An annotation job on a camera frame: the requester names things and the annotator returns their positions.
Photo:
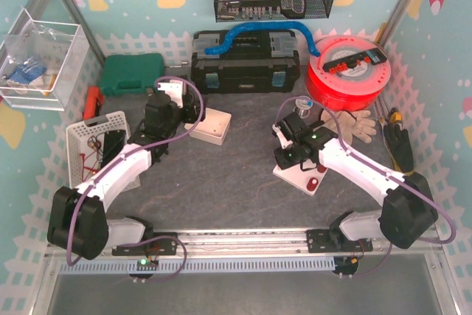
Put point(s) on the white peg board fixture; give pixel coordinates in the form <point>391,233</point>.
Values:
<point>298,178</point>

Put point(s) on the black rubber glove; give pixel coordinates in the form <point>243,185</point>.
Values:
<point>399,147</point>

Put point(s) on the white perforated basket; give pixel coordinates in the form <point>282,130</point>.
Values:
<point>85,142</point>

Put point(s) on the white spring tray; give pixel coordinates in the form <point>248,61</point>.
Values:
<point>213,128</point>

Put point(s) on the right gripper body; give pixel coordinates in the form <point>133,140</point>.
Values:
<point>282,156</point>

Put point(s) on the black tool box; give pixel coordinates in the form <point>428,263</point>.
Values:
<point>257,62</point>

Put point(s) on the blue white gloves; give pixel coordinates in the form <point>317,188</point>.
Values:
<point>28,73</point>

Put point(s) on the beige work glove rear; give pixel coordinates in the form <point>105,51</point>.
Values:
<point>351,124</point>

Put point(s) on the black socket holder rail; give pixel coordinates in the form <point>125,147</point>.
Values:
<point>372,56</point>

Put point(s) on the red tubing spool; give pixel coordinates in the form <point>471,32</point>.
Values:
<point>352,90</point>

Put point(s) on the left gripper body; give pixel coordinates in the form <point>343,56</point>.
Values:
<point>192,107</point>

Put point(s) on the clear acrylic wall box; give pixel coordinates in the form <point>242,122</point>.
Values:
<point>62,47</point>

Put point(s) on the yellow handled tool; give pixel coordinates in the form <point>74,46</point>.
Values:
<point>394,117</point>

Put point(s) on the orange utility knife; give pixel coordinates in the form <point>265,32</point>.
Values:
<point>94,102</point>

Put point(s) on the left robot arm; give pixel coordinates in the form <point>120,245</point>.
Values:
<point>78,222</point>

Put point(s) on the solder wire spool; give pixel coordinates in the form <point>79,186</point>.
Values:
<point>302,107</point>

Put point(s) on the black circuit board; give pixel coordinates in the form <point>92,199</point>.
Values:
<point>113,143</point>

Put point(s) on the green plastic case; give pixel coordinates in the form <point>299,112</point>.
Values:
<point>130,74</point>

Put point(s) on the red spring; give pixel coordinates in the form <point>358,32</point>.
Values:
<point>322,169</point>
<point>312,184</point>

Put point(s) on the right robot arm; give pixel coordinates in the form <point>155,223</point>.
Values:
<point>405,211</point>

